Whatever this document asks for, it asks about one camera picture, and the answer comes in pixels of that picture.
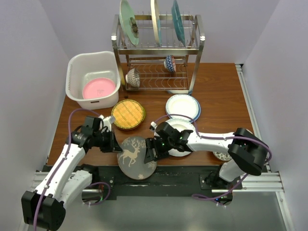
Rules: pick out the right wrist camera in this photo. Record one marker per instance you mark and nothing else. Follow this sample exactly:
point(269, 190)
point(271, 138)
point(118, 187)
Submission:
point(153, 126)

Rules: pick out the white scalloped plate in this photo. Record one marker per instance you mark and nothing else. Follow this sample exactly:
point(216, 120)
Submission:
point(180, 125)

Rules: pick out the light green plate in rack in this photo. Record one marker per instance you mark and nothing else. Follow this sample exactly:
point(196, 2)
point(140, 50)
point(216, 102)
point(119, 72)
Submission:
point(128, 22)

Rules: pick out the white plate on blue plate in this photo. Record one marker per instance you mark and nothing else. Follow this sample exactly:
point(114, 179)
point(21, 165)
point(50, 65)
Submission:
point(181, 107)

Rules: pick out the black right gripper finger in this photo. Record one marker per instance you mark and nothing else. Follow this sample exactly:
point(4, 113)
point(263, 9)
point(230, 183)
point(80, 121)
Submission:
point(150, 152)
point(162, 149)

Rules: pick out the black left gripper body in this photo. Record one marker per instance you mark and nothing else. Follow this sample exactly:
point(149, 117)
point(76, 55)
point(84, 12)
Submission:
point(103, 140)

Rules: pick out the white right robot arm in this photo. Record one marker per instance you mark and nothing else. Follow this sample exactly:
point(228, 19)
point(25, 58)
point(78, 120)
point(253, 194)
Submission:
point(248, 153)

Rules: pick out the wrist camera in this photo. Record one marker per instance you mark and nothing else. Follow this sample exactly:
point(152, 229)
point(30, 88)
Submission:
point(153, 126)
point(106, 122)

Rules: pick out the yellow woven pattern plate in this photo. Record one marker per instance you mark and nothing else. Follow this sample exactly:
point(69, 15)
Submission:
point(128, 114)

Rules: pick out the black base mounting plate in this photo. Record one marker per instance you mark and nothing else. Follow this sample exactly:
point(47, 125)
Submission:
point(168, 181)

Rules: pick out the stainless steel dish rack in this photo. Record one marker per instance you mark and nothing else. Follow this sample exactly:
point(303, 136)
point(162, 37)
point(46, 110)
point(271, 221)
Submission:
point(148, 59)

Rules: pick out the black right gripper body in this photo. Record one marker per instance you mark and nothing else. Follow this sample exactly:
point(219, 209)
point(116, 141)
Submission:
point(171, 141)

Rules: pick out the blue zigzag patterned bowl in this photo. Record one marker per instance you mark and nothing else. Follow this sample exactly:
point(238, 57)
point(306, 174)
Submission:
point(169, 63)

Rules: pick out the white plastic bin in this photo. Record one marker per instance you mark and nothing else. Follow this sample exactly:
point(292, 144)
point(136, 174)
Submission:
point(89, 66)

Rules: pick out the aluminium frame rail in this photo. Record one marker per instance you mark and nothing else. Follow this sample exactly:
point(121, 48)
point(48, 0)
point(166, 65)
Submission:
point(271, 181)

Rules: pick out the cream rimmed plate in rack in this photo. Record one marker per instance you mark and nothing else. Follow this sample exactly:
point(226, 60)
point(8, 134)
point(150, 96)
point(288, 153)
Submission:
point(156, 22)

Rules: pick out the floral patterned small bowl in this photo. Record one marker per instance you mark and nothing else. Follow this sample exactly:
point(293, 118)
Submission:
point(222, 156)

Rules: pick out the grey patterned bowl in rack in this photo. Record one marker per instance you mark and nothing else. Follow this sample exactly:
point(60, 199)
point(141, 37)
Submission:
point(133, 78)

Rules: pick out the teal plate in rack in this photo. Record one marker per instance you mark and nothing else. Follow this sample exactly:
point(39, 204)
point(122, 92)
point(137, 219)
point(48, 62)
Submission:
point(177, 22)

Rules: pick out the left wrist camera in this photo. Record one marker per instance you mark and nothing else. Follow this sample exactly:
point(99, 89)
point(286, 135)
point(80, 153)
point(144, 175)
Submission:
point(106, 122)

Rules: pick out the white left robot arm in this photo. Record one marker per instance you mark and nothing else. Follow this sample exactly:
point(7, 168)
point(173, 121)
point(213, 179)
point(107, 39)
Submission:
point(46, 205)

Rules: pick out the pink plate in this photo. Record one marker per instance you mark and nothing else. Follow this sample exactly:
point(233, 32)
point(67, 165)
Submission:
point(98, 88)

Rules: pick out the grey reindeer snowflake plate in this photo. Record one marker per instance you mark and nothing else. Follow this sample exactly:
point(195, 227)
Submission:
point(131, 159)

